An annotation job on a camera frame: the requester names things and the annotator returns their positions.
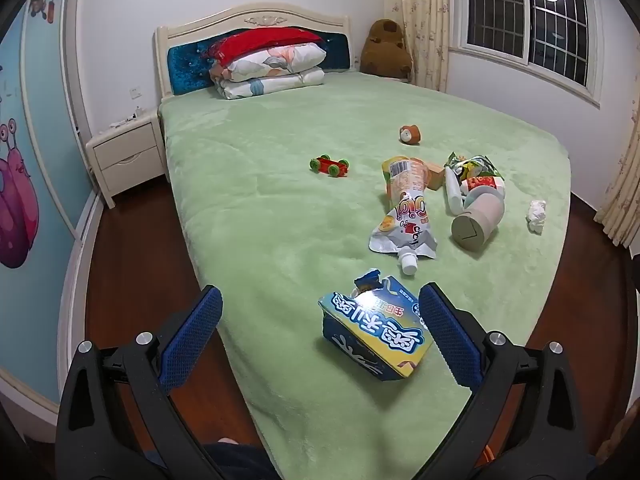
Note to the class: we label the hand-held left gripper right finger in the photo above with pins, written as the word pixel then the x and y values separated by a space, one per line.
pixel 447 340

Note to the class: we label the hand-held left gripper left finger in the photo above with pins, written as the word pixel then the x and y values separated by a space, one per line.
pixel 192 340

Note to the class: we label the blue snack box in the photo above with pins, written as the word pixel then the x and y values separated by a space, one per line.
pixel 370 325

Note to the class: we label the cardboard cylinder can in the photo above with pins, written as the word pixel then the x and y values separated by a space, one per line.
pixel 475 225

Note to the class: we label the spouted drink pouch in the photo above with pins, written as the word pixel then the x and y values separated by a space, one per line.
pixel 405 210

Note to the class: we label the white plastic bottle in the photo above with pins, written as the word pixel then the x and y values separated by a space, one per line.
pixel 452 190

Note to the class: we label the white paper cup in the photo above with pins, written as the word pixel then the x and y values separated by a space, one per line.
pixel 481 192

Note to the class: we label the white tissue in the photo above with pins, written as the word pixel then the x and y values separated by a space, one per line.
pixel 536 215

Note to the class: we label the red and white packet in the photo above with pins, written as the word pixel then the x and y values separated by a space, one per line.
pixel 489 182

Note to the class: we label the small tan box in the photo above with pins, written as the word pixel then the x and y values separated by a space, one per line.
pixel 436 175

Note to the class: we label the green snack bag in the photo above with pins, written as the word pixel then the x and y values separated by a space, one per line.
pixel 475 165

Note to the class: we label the person's leg in jeans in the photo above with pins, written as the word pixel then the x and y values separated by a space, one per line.
pixel 240 462

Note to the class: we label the bed with green blanket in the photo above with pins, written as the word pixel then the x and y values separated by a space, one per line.
pixel 280 220

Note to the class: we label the cream nightstand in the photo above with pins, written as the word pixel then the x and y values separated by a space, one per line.
pixel 130 160

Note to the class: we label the small brown plush toy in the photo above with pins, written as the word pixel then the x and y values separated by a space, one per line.
pixel 409 134

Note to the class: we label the red toy car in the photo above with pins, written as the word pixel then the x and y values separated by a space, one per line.
pixel 330 166

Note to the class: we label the floral curtain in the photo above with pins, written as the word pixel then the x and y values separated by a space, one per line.
pixel 420 10
pixel 622 195

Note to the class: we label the cartoon wardrobe door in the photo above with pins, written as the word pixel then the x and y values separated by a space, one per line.
pixel 30 160

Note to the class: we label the folded floral quilt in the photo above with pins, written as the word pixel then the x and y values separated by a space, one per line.
pixel 270 77

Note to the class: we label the large brown plush toy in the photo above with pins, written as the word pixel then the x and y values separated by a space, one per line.
pixel 385 47

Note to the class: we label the red pillow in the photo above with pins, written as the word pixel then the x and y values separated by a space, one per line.
pixel 270 42

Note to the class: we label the cream wooden bed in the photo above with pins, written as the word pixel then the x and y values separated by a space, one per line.
pixel 210 22

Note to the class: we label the barred window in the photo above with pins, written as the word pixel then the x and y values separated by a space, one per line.
pixel 500 10

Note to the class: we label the white wall socket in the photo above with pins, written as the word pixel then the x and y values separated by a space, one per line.
pixel 135 93

